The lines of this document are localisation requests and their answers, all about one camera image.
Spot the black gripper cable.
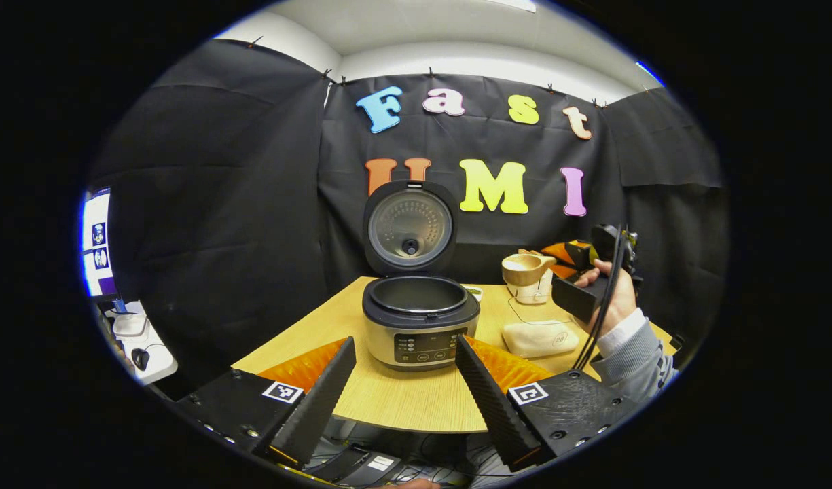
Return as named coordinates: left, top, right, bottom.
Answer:
left=572, top=231, right=630, bottom=373

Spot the dark grey rice cooker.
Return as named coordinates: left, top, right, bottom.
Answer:
left=361, top=179, right=481, bottom=372

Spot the wooden spoon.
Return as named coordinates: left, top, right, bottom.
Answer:
left=501, top=253, right=558, bottom=287

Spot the bundle of floor cables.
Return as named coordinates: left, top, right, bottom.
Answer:
left=388, top=433, right=508, bottom=487

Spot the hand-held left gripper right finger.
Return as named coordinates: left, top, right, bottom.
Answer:
left=454, top=334, right=639, bottom=473

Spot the black backdrop cloth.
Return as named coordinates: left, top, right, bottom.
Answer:
left=90, top=39, right=729, bottom=388

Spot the black power strip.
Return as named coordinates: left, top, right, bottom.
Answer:
left=314, top=445, right=404, bottom=487

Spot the white side table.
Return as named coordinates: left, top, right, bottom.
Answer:
left=103, top=301, right=180, bottom=386

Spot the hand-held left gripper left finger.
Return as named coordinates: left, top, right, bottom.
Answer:
left=175, top=336, right=357, bottom=469

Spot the white toaster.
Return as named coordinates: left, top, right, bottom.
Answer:
left=507, top=249, right=554, bottom=305

